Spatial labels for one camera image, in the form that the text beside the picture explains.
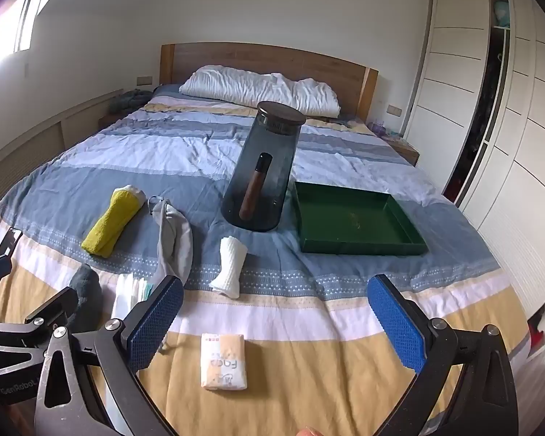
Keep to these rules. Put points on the yellow towel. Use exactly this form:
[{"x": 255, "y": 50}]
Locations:
[{"x": 111, "y": 220}]

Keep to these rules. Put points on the dark grey blanket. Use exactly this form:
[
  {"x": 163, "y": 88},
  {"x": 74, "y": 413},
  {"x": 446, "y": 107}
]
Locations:
[{"x": 129, "y": 100}]

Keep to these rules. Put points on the red cloth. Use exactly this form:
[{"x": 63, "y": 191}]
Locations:
[{"x": 537, "y": 334}]

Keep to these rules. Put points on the beige wall panel cover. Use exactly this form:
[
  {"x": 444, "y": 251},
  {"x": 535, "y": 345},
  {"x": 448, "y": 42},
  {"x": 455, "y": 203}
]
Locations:
[{"x": 41, "y": 145}]

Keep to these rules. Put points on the white pillow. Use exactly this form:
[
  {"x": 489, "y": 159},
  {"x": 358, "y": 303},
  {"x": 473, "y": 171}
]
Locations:
[
  {"x": 318, "y": 97},
  {"x": 236, "y": 84}
]

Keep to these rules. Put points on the wooden nightstand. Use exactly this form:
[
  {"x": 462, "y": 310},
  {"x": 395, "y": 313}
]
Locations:
[{"x": 404, "y": 151}]

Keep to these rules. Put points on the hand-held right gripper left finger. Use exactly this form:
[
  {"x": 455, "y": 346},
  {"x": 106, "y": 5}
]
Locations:
[{"x": 156, "y": 322}]

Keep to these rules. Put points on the green tray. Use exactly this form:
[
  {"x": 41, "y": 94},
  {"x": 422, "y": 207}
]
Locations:
[{"x": 345, "y": 222}]

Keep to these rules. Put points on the black phone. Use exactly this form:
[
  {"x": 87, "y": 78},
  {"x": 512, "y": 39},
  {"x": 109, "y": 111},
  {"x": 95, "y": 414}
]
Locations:
[{"x": 8, "y": 241}]

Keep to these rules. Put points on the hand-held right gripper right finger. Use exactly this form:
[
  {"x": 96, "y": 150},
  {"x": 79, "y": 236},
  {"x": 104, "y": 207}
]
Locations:
[{"x": 397, "y": 327}]

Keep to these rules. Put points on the person's right hand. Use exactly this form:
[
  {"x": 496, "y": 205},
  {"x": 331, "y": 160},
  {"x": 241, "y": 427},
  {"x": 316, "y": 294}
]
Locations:
[{"x": 309, "y": 432}]

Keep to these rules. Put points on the tissue pack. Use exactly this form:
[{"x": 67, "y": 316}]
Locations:
[{"x": 222, "y": 363}]

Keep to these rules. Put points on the small purple bedside clutter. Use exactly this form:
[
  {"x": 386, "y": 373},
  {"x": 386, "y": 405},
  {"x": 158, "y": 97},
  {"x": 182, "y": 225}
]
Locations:
[{"x": 386, "y": 131}]

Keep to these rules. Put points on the striped bedspread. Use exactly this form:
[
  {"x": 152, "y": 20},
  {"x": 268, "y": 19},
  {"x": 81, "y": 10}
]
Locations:
[{"x": 299, "y": 281}]

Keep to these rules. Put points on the window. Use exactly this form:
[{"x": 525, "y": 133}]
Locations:
[{"x": 32, "y": 13}]

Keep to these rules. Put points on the wall switch plate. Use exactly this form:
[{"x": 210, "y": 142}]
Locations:
[
  {"x": 143, "y": 81},
  {"x": 394, "y": 110}
]

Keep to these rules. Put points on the dark grey towel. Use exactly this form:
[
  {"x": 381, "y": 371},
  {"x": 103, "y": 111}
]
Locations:
[{"x": 88, "y": 288}]

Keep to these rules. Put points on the towels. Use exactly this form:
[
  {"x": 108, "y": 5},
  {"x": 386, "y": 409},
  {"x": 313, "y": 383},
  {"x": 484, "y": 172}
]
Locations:
[{"x": 127, "y": 295}]

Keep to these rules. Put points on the white wardrobe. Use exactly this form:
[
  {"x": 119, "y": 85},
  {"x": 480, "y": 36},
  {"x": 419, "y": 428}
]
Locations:
[{"x": 517, "y": 122}]

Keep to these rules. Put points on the wooden headboard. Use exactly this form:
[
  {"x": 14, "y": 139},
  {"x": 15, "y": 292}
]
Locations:
[{"x": 263, "y": 61}]

